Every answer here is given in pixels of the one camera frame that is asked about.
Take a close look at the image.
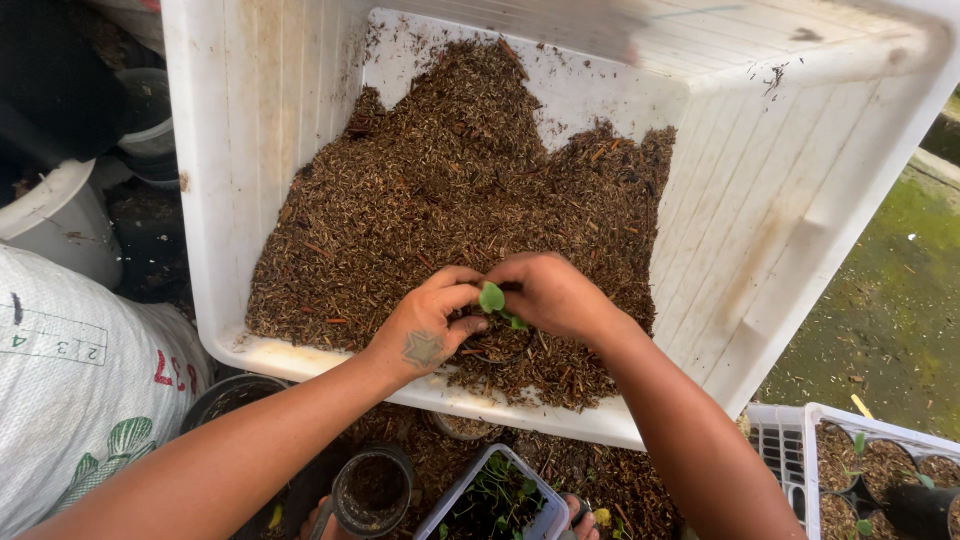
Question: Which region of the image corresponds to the person's left hand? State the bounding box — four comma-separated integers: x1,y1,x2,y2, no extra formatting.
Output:
366,264,492,389

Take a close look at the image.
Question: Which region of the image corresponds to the person's right hand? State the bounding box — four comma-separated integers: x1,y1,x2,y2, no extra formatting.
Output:
483,251,640,351

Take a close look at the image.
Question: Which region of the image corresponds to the small black plastic pot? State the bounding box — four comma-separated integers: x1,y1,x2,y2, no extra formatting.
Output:
450,307,538,367

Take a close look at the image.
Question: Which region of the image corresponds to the green seedling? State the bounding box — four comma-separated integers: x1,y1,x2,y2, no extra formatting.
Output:
478,281,531,333

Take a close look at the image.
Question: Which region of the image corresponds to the heap of brown potting mix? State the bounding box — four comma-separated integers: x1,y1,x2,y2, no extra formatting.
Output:
244,37,679,413

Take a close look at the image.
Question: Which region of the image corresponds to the bunch of green seedlings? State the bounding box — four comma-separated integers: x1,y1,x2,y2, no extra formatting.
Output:
437,452,549,540

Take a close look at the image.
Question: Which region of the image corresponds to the spilled brown potting mix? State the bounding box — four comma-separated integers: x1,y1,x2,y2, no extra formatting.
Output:
330,403,680,540

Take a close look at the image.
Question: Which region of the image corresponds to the clear plastic seedling container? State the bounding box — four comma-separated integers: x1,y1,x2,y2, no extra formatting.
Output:
411,443,572,540

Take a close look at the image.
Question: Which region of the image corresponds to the person's right foot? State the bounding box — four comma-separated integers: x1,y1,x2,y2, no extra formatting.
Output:
558,492,602,540

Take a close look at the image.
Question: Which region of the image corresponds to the person's foot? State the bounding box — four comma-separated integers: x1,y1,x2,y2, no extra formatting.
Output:
558,492,602,540
298,495,340,540

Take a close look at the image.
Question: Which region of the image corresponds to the large white plastic tub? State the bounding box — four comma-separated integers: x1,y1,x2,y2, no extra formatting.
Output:
160,0,960,452

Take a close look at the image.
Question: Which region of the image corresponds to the person's left foot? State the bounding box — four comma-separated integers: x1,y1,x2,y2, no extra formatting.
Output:
298,495,340,540

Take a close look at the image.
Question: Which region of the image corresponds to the white plastic crate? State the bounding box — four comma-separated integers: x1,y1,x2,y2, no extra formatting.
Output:
745,402,960,540

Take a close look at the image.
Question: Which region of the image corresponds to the black filled pot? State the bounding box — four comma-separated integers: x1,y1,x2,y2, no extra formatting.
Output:
817,491,865,540
855,438,921,505
815,422,865,494
915,453,960,490

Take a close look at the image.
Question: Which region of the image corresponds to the stack of plastic pots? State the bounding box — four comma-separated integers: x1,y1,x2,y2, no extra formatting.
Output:
114,67,182,190

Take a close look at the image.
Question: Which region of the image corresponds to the white printed woven sack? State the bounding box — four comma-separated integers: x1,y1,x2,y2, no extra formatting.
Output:
0,243,216,538

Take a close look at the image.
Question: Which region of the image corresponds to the white plastic bucket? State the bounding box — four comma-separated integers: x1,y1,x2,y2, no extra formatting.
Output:
0,157,126,291

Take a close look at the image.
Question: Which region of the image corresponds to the empty black pot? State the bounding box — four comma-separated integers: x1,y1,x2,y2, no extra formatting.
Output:
883,483,960,540

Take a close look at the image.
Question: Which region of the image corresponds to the black plastic bag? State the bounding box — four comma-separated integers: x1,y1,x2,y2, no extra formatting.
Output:
0,0,130,172

